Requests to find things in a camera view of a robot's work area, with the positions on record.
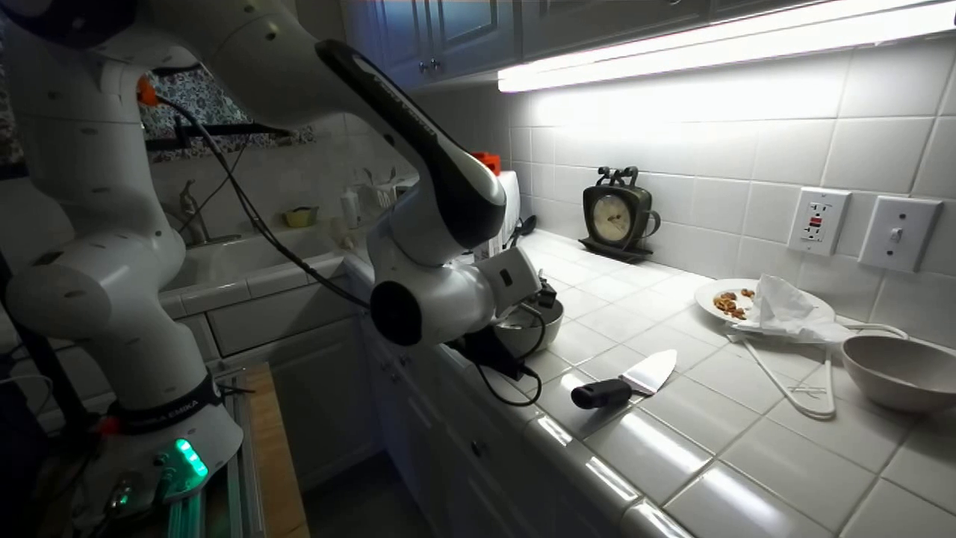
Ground thin black camera cable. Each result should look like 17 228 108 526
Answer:
471 302 549 409

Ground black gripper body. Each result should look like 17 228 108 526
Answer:
532 276 562 318

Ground white wall light switch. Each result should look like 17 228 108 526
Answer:
853 194 944 278

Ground wooden board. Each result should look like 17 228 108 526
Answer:
235 363 314 538

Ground black vintage table clock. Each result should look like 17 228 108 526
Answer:
580 166 664 267

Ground white wall power outlet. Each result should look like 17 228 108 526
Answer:
782 185 853 260

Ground brown food pieces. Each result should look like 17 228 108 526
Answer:
711 287 758 324

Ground small yellow dish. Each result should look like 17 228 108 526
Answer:
281 204 322 234

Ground under-cabinet light bar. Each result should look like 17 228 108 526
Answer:
493 0 956 98

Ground white plate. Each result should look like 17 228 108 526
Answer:
692 276 773 336

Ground white countertop appliance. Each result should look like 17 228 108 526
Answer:
493 167 525 248

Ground grey mixing bowl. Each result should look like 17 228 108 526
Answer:
496 297 566 363

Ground white drawer counter unit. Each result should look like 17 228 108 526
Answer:
159 230 386 496

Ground green-lit robot base box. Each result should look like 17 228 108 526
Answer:
93 430 218 538

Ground white wall cabinets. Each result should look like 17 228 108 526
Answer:
338 0 956 79

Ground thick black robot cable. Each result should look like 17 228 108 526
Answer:
132 83 375 315

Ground beige empty bowl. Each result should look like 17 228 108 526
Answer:
840 333 956 418

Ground black-handled kitchen knife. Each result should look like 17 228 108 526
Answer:
566 346 680 412

